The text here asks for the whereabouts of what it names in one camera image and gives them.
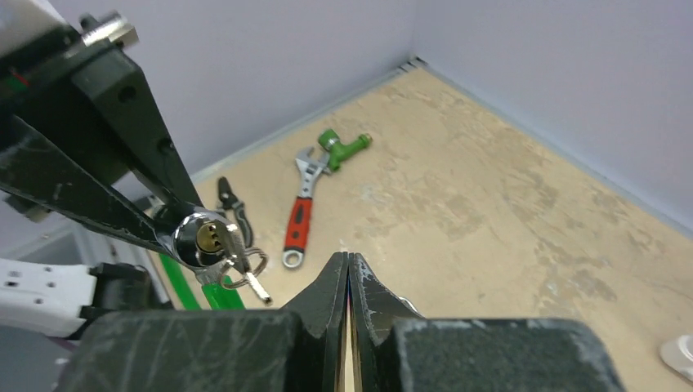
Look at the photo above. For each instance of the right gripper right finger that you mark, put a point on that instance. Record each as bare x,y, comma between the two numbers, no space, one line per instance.
373,311

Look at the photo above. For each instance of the red adjustable wrench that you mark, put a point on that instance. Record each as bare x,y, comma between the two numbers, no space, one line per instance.
299,222

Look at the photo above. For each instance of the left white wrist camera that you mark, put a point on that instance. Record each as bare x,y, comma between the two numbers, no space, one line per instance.
24,20

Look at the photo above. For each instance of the white pvc pipe frame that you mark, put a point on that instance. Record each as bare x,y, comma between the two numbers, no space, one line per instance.
677,354

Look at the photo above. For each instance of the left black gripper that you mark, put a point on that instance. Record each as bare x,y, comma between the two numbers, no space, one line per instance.
79,89

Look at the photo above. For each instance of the black headed key bunch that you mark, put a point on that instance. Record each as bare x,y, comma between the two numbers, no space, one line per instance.
235,258

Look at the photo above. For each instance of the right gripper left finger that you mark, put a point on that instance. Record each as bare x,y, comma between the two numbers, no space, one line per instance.
318,355

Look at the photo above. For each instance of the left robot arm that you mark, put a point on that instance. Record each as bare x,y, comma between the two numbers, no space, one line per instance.
62,300

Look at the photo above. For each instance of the black pliers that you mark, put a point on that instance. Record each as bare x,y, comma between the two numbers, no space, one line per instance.
228,201

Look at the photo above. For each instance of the green cable lock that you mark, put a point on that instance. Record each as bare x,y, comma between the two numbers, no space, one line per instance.
190,240

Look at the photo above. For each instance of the green hose nozzle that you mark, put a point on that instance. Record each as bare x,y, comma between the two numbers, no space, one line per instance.
339,152

